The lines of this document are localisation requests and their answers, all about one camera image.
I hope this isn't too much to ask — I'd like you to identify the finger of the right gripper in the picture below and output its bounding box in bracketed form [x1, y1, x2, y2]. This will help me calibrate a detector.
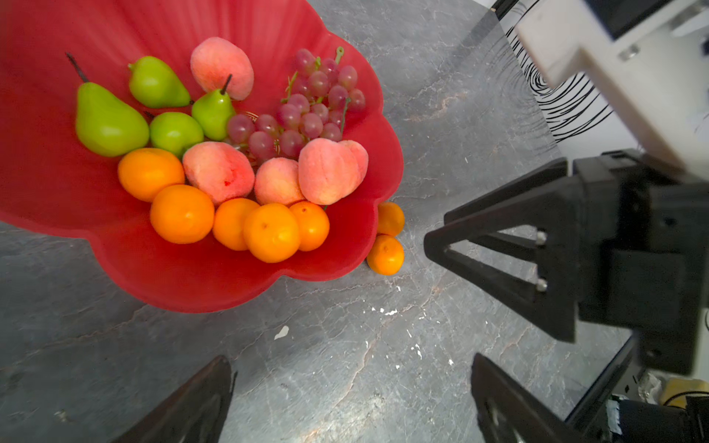
[443, 158, 568, 224]
[424, 177, 582, 343]

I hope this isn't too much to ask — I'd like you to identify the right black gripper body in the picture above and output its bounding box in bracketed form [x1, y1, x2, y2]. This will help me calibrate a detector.
[572, 150, 708, 375]

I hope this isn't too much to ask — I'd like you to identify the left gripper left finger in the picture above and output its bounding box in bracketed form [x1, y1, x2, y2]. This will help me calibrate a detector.
[116, 356, 236, 442]

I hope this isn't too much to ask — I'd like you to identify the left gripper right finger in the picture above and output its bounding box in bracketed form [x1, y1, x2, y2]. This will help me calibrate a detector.
[471, 354, 589, 442]

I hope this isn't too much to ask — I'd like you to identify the fake orange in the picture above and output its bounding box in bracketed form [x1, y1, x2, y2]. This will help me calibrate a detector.
[212, 198, 260, 251]
[117, 148, 186, 202]
[377, 201, 405, 236]
[289, 201, 330, 252]
[243, 203, 301, 263]
[367, 234, 405, 276]
[150, 185, 215, 245]

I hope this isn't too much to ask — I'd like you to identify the fake peach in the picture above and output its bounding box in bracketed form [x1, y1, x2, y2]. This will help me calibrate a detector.
[254, 157, 305, 206]
[182, 141, 255, 205]
[190, 37, 255, 102]
[298, 138, 369, 206]

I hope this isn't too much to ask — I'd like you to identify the purple fake grape bunch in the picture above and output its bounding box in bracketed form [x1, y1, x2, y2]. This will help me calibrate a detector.
[225, 46, 367, 165]

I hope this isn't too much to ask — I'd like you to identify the red flower-shaped fruit bowl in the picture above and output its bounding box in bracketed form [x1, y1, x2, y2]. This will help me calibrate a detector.
[1, 1, 404, 313]

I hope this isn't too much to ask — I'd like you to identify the green fake lime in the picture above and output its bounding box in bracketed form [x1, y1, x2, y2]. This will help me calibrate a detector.
[129, 56, 192, 109]
[149, 112, 205, 159]

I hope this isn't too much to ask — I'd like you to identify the green fake pear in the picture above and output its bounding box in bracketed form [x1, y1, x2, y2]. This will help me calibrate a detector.
[191, 74, 236, 141]
[66, 53, 150, 158]

